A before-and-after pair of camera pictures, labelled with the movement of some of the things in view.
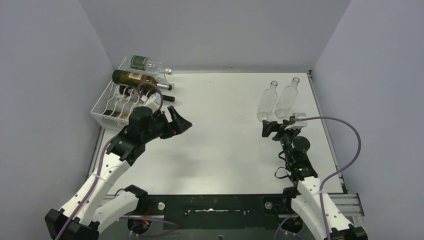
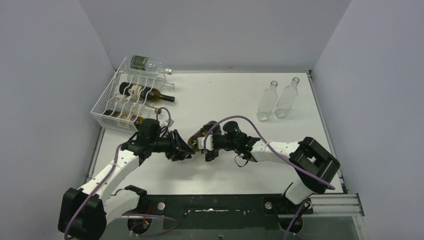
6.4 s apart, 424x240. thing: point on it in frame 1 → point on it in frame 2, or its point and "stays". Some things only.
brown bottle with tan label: [125, 77] → [193, 141]
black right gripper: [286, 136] → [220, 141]
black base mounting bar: [217, 211] stays
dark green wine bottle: [134, 94] stays
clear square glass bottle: [287, 97] stays
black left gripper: [168, 122] → [175, 145]
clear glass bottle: [267, 101] stays
